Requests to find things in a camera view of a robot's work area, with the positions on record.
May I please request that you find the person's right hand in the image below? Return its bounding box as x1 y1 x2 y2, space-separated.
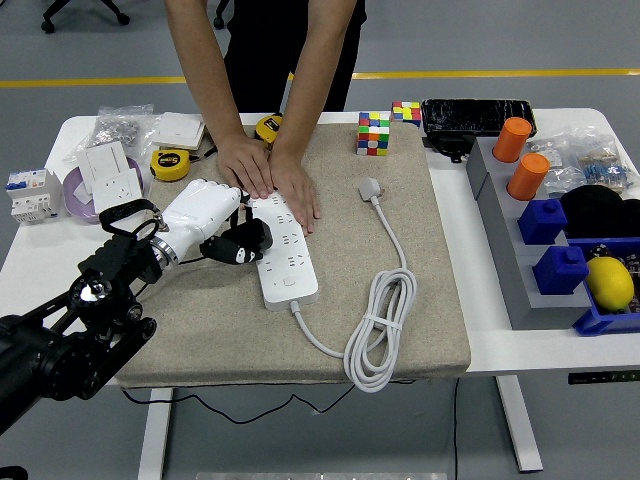
215 132 275 200

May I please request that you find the person's left hand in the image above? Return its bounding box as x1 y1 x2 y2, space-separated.
269 149 322 236

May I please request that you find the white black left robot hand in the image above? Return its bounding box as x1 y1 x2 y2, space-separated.
160 178 265 266

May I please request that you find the black power adapter plug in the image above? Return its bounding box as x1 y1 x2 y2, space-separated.
219 217 275 253

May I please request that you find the white power strip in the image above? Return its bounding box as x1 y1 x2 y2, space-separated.
248 192 320 312

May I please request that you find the thin black adapter cord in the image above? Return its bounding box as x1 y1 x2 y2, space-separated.
121 254 357 425

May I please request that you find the white power strip plug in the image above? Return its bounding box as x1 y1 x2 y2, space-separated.
358 177 387 202

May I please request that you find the yellow tape measure red label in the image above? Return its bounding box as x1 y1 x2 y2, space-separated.
253 113 284 150

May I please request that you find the yellow black tape measure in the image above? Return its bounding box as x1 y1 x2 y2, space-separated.
149 147 192 182

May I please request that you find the white socket panel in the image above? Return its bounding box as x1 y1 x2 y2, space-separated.
91 167 145 215

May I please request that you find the large colourful puzzle cube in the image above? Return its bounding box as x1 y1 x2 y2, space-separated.
355 110 392 157

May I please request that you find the clear bag of metal screws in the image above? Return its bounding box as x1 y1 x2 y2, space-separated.
62 103 156 164

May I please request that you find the purple bowl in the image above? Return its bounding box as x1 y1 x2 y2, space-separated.
61 155 147 225

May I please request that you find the grey-brown mat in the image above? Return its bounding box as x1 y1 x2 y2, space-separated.
113 122 473 390

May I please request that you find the person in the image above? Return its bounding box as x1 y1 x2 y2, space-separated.
164 0 367 236

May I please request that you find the small colourful puzzle cube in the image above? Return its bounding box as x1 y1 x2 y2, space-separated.
390 100 423 128

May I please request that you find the black office chair base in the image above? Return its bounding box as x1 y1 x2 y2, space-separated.
40 0 131 35
212 0 234 30

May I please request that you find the small black device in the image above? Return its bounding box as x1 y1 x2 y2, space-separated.
422 133 476 165

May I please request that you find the white circuit breaker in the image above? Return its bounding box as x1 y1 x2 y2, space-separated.
5 168 62 225

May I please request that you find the black plastic tray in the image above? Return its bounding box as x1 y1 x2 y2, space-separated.
420 97 538 139

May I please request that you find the orange cylinder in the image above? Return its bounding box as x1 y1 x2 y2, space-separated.
492 116 533 164
506 152 551 200

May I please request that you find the grey block holder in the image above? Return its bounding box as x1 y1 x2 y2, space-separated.
465 135 594 331

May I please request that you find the blue block with knob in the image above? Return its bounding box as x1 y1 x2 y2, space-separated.
516 198 569 246
531 244 590 297

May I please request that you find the clear bag of small parts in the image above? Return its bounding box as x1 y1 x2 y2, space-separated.
527 133 581 199

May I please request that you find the black cloth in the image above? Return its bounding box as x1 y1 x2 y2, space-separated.
558 184 640 240

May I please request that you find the clear bag of blue resistors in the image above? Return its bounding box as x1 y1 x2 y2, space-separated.
572 130 640 196

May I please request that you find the yellow lemon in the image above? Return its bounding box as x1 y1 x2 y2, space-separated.
584 255 635 314

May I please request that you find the blue plastic bin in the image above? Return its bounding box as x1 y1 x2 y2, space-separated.
567 237 640 337

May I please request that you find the black table control panel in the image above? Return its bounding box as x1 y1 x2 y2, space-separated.
567 370 640 386

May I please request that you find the white wall switch plate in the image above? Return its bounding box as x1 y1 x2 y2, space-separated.
149 111 207 151

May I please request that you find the white switch panel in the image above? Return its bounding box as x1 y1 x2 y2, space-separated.
75 140 132 196

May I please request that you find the white power strip cord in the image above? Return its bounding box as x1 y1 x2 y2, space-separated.
288 195 419 394

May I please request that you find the black hanging cable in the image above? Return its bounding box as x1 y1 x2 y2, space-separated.
452 377 461 480

